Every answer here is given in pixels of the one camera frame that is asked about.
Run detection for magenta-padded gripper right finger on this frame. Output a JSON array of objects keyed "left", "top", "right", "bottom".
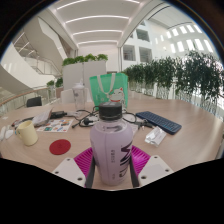
[{"left": 129, "top": 144, "right": 175, "bottom": 188}]

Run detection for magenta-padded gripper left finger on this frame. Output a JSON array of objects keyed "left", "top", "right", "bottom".
[{"left": 52, "top": 146, "right": 97, "bottom": 189}]

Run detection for purple drink bottle black cap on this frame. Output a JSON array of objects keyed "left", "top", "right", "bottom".
[{"left": 89, "top": 101, "right": 134, "bottom": 187}]

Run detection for flat round red coaster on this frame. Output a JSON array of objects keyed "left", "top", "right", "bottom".
[{"left": 49, "top": 138, "right": 72, "bottom": 156}]

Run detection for white tissue packet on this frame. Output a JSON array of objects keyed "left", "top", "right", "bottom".
[{"left": 144, "top": 126, "right": 167, "bottom": 148}]

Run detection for black power adapter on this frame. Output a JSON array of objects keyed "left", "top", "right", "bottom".
[{"left": 49, "top": 110, "right": 68, "bottom": 120}]

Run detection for cream yellow mug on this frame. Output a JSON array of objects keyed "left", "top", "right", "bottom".
[{"left": 15, "top": 120, "right": 39, "bottom": 147}]

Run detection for clear plastic tumbler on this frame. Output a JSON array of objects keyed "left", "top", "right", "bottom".
[{"left": 72, "top": 79, "right": 87, "bottom": 112}]

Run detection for black chair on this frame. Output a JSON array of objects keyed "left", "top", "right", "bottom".
[{"left": 26, "top": 96, "right": 43, "bottom": 108}]

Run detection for white computer mouse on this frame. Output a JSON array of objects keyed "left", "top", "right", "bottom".
[{"left": 3, "top": 129, "right": 15, "bottom": 140}]

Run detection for green tote bag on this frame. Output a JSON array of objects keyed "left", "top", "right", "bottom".
[{"left": 88, "top": 72, "right": 130, "bottom": 108}]

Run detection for potted green plant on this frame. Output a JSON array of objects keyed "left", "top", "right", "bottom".
[
  {"left": 54, "top": 77, "right": 64, "bottom": 99},
  {"left": 46, "top": 79, "right": 55, "bottom": 98}
]

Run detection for small white case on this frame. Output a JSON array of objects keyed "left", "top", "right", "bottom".
[{"left": 0, "top": 125, "right": 7, "bottom": 141}]

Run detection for white cabinet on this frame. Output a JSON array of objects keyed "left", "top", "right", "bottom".
[{"left": 62, "top": 60, "right": 108, "bottom": 91}]

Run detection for row of green plants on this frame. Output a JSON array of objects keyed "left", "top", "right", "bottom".
[{"left": 123, "top": 49, "right": 224, "bottom": 114}]

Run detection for green plants atop cabinet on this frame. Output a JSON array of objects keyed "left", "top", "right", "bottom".
[{"left": 62, "top": 53, "right": 109, "bottom": 67}]

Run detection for black cable tangle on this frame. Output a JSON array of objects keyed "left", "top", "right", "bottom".
[{"left": 71, "top": 108, "right": 151, "bottom": 131}]

